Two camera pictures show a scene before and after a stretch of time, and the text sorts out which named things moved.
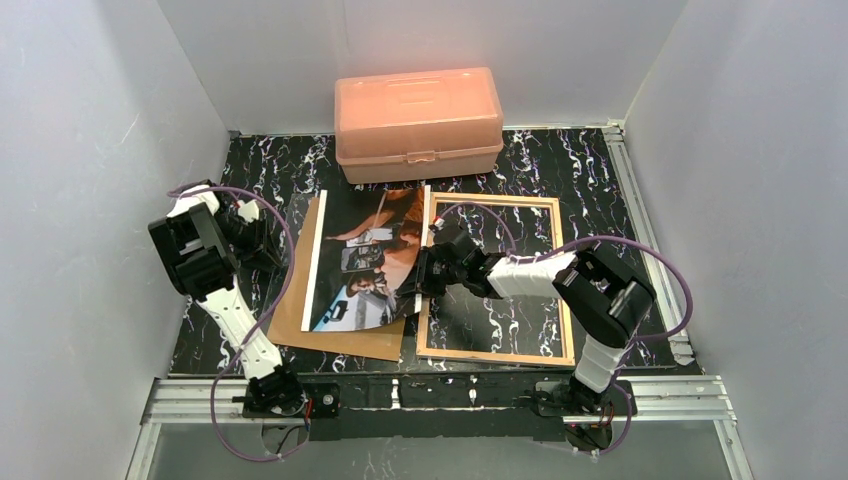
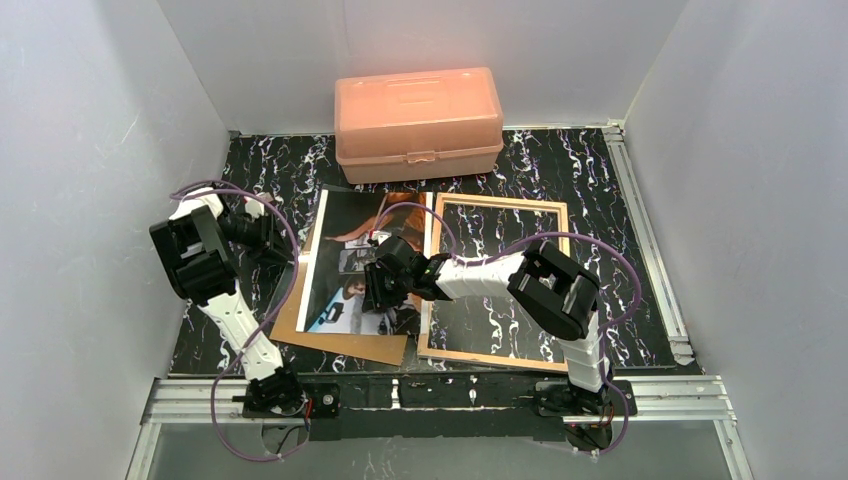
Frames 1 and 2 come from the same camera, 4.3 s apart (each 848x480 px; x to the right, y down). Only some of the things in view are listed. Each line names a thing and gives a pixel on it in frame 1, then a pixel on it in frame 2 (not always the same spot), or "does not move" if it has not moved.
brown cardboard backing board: [380, 342] does not move
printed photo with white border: [366, 241] does not move
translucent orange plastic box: [418, 125] does not move
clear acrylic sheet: [297, 207] -> [329, 281]
